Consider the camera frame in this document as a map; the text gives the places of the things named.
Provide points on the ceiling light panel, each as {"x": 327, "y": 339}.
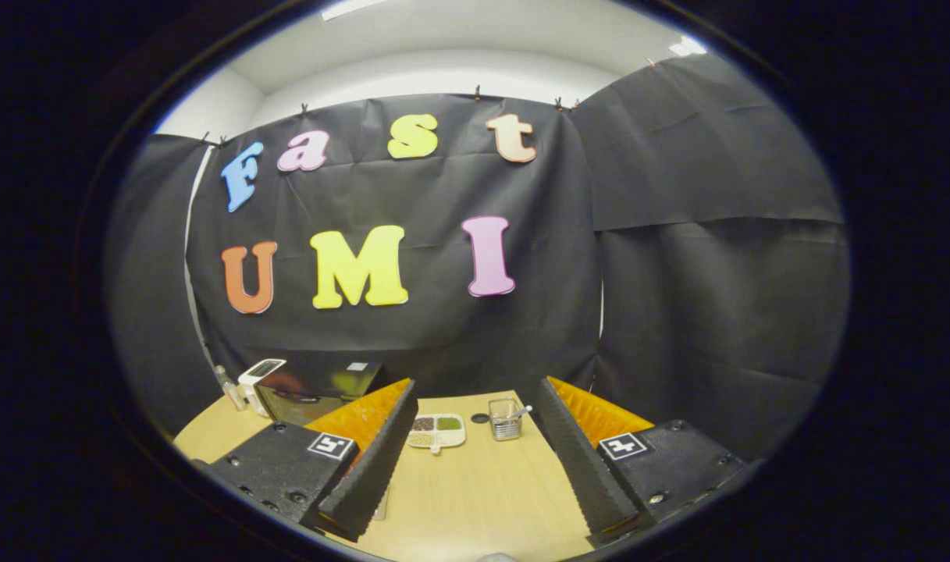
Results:
{"x": 687, "y": 46}

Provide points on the clear bottle with orange label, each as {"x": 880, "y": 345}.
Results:
{"x": 230, "y": 392}

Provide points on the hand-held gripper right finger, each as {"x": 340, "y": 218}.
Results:
{"x": 580, "y": 460}

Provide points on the white divided spice plate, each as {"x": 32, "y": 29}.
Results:
{"x": 435, "y": 431}

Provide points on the metal mesh utensil holder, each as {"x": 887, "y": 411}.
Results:
{"x": 505, "y": 421}

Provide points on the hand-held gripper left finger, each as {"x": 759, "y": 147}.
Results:
{"x": 381, "y": 460}

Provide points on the white bread toaster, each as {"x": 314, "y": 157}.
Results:
{"x": 260, "y": 368}

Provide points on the black toaster oven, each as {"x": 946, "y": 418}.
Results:
{"x": 318, "y": 386}

